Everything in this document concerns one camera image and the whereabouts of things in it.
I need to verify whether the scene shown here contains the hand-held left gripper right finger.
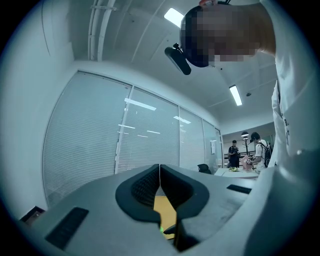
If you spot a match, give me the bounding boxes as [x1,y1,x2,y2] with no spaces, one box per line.
[159,164,210,222]

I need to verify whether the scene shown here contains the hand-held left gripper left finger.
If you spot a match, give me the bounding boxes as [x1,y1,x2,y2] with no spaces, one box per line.
[115,163,161,224]

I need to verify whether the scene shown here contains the black office chair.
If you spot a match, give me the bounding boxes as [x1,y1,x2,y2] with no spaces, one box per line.
[196,163,212,175]

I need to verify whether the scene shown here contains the white table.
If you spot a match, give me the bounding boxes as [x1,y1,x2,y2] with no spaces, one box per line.
[214,166,260,180]

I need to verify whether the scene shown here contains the pink box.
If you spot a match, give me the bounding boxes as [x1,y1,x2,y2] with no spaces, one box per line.
[240,154,254,172]

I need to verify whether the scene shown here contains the black coat stand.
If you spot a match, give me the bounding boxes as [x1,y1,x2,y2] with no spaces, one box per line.
[240,130,252,156]

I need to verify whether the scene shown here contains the dark brown box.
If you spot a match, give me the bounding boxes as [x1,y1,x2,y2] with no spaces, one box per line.
[19,205,46,227]

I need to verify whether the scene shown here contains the rectangular ceiling light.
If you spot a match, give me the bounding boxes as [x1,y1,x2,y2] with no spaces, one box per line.
[163,7,185,22]
[228,84,243,107]

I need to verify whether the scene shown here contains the person's white shirt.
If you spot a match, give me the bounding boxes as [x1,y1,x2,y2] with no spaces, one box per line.
[246,0,320,256]

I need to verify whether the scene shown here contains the person's head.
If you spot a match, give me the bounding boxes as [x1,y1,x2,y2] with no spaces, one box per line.
[179,2,277,69]

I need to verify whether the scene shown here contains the white ceiling pipes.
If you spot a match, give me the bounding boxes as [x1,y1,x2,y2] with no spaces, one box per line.
[87,0,118,62]

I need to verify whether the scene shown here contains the black head-worn camera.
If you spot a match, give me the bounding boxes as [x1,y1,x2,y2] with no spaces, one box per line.
[164,42,193,76]

